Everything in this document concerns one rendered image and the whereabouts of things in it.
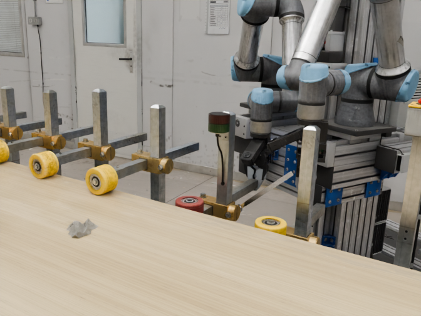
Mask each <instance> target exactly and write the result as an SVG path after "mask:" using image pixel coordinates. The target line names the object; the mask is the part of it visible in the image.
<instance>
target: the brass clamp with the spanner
mask: <svg viewBox="0 0 421 316"><path fill-rule="evenodd" d="M202 199H203V200H204V204H206V205H210V206H212V216H214V217H217V218H222V219H226V220H230V221H237V220H238V218H239V216H240V213H241V209H240V206H239V205H236V204H235V202H234V201H232V202H231V203H229V204H228V205H223V204H219V203H216V197H213V196H208V195H206V198H202Z"/></svg>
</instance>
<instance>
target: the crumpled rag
mask: <svg viewBox="0 0 421 316"><path fill-rule="evenodd" d="M97 227H99V226H98V225H96V224H95V223H92V222H91V221H90V219H87V220H86V221H85V222H84V223H83V224H82V223H81V222H79V221H73V222H72V223H71V224H70V225H69V226H68V228H67V231H69V233H68V234H69V235H70V236H71V237H73V236H74V235H76V236H77V237H78V238H80V237H83V236H85V235H87V234H90V233H91V230H93V229H97Z"/></svg>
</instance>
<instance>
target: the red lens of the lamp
mask: <svg viewBox="0 0 421 316"><path fill-rule="evenodd" d="M208 122H209V123H212V124H228V123H230V114H229V115H225V116H216V115H211V114H209V117H208Z"/></svg>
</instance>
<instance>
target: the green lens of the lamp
mask: <svg viewBox="0 0 421 316"><path fill-rule="evenodd" d="M229 127H230V123H229V124H227V125H214V124H210V123H209V122H208V131H209V132H213V133H227V132H229Z"/></svg>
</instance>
